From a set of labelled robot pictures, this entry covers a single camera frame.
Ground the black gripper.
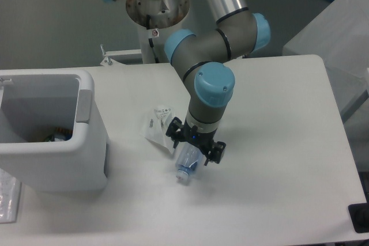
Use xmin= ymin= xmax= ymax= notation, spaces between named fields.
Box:
xmin=165 ymin=117 xmax=226 ymax=166

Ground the white trash can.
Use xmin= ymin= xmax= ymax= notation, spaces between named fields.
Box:
xmin=1 ymin=69 xmax=109 ymax=192

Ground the white covered side table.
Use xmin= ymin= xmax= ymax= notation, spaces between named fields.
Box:
xmin=283 ymin=0 xmax=368 ymax=122

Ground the crushed clear plastic bottle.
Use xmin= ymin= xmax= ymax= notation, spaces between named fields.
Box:
xmin=175 ymin=143 xmax=204 ymax=184

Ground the white left base bracket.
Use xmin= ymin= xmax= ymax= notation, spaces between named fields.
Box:
xmin=100 ymin=44 xmax=143 ymax=66

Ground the trash inside bin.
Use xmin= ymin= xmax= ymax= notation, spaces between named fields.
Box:
xmin=43 ymin=127 xmax=73 ymax=142

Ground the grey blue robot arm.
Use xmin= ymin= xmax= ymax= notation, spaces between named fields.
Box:
xmin=104 ymin=0 xmax=270 ymax=163

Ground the white plastic wrapper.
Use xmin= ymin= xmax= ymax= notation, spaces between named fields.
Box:
xmin=140 ymin=105 xmax=175 ymax=156

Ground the black device at table edge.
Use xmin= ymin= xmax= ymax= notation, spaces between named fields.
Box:
xmin=348 ymin=203 xmax=368 ymax=233

